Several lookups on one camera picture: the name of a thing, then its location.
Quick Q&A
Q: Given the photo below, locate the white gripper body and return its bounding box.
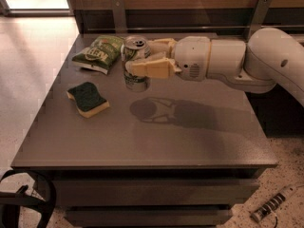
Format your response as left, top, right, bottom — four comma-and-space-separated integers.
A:
174, 36, 211, 82

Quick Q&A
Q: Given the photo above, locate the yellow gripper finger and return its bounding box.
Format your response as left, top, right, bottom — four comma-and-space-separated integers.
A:
125, 58, 181, 79
148, 38, 177, 58

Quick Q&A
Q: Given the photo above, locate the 7up soda can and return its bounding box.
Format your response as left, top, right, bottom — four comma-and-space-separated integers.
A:
121, 35, 150, 92

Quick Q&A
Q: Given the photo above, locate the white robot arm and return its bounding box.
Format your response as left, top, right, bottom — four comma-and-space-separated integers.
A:
125, 28, 304, 105

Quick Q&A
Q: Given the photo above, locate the green yellow sponge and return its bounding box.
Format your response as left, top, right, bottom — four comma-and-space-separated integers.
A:
66, 82, 109, 118

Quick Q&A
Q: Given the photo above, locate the green chip bag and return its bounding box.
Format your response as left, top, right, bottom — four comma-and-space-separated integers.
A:
72, 35, 124, 75

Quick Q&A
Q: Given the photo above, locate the upper grey drawer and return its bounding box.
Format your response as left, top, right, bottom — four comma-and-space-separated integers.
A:
53, 179, 259, 206

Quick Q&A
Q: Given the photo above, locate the grey drawer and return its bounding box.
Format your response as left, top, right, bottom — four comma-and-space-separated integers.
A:
66, 206, 232, 228
53, 179, 259, 206

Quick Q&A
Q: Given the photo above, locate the lower grey drawer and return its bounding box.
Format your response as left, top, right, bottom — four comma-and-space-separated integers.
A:
66, 206, 232, 228

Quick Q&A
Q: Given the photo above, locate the white power strip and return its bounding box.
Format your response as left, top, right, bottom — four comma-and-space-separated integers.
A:
251, 185, 297, 223

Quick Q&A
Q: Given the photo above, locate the left metal bracket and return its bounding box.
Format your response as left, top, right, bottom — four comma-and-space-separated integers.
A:
111, 0, 127, 33

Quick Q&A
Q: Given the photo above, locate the metal bracket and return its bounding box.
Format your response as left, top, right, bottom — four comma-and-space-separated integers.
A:
243, 0, 273, 41
111, 0, 127, 33

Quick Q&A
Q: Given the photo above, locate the right metal bracket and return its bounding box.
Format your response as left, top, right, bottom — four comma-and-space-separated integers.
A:
243, 0, 273, 41

